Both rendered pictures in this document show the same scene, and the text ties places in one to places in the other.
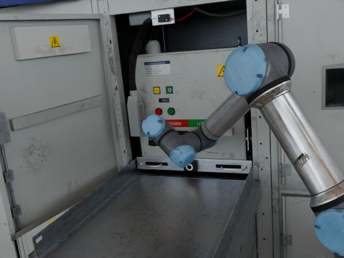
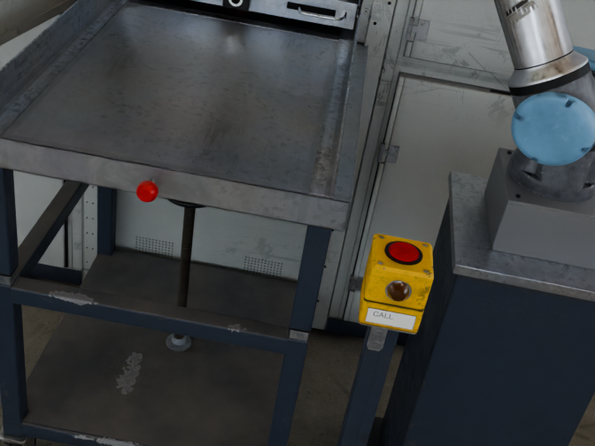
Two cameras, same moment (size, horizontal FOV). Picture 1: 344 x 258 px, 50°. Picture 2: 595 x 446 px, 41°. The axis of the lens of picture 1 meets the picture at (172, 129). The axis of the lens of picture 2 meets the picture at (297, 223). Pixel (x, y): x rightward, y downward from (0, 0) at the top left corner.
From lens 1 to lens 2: 38 cm
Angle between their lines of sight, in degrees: 27
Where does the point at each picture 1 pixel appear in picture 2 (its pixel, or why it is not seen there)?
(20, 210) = not seen: outside the picture
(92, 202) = (55, 42)
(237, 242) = (351, 141)
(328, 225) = (538, 116)
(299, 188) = (431, 66)
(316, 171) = (539, 31)
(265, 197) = (368, 76)
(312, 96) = not seen: outside the picture
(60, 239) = (12, 104)
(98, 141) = not seen: outside the picture
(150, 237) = (196, 118)
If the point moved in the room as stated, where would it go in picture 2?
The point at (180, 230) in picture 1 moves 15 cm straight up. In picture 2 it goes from (247, 111) to (257, 32)
